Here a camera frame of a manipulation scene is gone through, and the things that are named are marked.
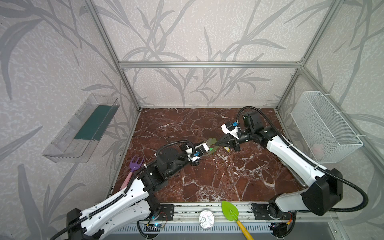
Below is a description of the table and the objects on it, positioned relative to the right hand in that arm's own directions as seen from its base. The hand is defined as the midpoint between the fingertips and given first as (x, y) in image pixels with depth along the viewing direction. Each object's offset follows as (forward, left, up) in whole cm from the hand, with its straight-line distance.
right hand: (217, 138), depth 70 cm
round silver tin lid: (-30, +5, -21) cm, 37 cm away
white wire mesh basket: (-3, -47, +6) cm, 47 cm away
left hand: (-3, +6, +4) cm, 8 cm away
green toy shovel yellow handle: (-27, -7, -25) cm, 37 cm away
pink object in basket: (-3, -50, -7) cm, 50 cm away
